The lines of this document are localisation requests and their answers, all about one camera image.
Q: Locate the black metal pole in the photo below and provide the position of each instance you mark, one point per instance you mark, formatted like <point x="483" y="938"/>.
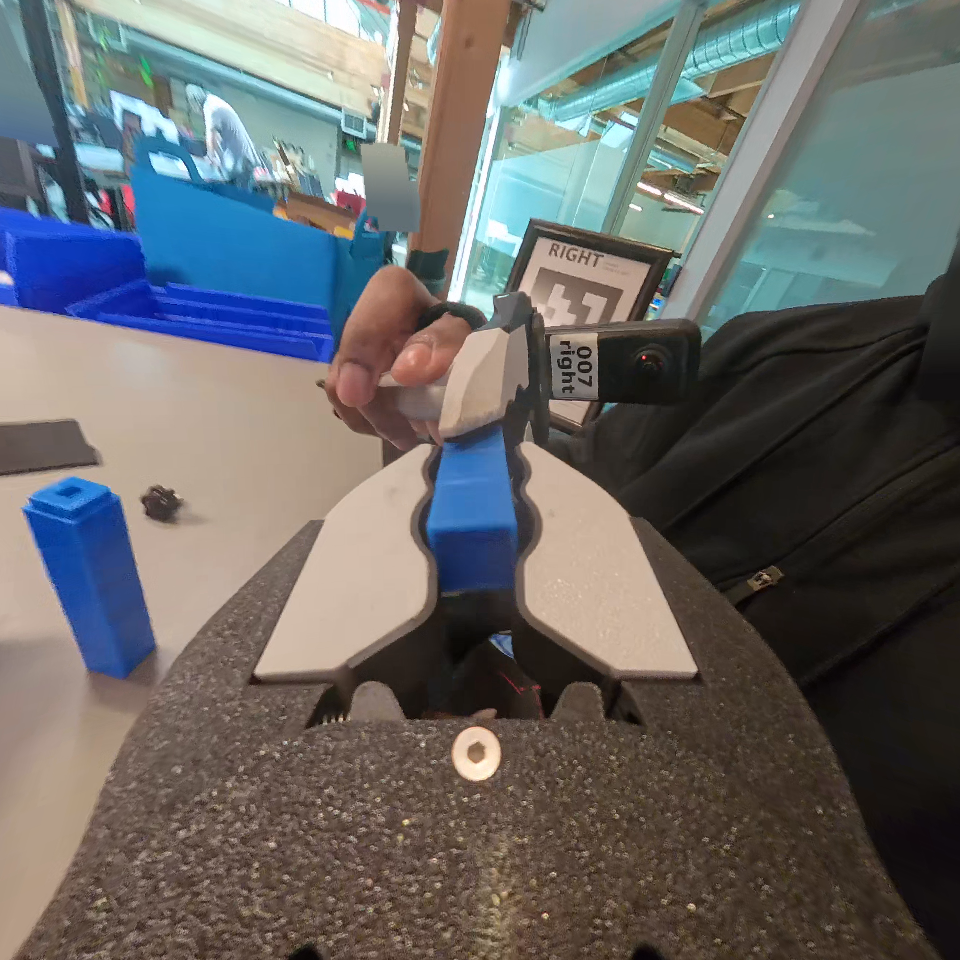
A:
<point x="56" y="112"/>

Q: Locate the wooden post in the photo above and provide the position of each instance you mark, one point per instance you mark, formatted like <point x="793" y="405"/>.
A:
<point x="457" y="112"/>

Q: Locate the small black plastic part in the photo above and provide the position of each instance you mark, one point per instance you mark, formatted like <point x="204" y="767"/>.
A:
<point x="161" y="502"/>

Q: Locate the person's right hand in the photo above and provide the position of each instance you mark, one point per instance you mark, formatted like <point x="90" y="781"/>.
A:
<point x="375" y="330"/>

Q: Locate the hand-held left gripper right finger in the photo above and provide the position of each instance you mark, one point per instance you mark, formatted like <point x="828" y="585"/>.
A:
<point x="600" y="585"/>

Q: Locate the large blue folding tote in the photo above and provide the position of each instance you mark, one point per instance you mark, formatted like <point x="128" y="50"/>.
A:
<point x="225" y="240"/>

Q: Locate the blue plastic bin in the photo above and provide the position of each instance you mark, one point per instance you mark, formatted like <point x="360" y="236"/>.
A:
<point x="67" y="262"/>

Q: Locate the stack of shallow blue trays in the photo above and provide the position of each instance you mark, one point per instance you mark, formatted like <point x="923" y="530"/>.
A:
<point x="225" y="322"/>

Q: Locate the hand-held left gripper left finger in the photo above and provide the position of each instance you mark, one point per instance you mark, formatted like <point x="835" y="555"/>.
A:
<point x="352" y="570"/>

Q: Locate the blue plastic block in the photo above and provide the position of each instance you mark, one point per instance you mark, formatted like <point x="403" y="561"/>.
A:
<point x="90" y="585"/>
<point x="472" y="510"/>

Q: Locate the person's black jacket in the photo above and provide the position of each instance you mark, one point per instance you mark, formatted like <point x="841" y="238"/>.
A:
<point x="825" y="450"/>

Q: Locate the ribbed ventilation duct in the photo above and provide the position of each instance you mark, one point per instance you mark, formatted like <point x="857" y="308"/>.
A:
<point x="720" y="45"/>

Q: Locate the black foam mat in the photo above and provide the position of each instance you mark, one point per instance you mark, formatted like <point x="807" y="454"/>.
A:
<point x="37" y="446"/>

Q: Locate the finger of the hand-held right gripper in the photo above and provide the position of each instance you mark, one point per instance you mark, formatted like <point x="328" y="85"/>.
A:
<point x="480" y="382"/>

